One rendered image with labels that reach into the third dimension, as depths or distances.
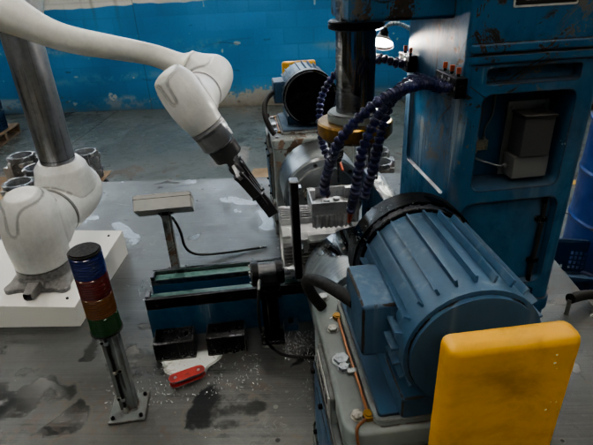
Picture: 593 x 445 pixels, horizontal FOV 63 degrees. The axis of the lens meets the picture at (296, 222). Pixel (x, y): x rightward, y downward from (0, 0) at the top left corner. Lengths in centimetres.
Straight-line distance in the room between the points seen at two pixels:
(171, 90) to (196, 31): 574
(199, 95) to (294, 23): 559
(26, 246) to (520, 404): 126
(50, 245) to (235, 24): 556
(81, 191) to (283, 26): 537
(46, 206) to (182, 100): 53
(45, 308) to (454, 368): 122
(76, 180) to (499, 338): 133
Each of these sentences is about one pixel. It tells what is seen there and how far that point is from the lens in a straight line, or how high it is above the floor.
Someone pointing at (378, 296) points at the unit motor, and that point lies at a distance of 58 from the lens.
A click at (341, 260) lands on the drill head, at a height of 115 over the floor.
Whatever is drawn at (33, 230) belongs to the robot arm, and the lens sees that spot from 146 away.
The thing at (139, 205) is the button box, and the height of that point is 106.
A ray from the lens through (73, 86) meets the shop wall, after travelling 759.
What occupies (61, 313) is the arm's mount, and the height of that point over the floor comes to 85.
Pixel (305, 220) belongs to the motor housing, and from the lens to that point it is 121.
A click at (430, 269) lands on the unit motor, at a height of 135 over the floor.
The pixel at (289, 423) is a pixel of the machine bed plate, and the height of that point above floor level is 80.
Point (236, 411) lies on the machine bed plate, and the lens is 115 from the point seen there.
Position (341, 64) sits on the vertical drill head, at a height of 147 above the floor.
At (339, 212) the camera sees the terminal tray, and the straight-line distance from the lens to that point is 120.
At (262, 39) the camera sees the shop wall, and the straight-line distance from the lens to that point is 676.
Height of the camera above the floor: 166
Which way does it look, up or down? 28 degrees down
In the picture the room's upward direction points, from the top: 3 degrees counter-clockwise
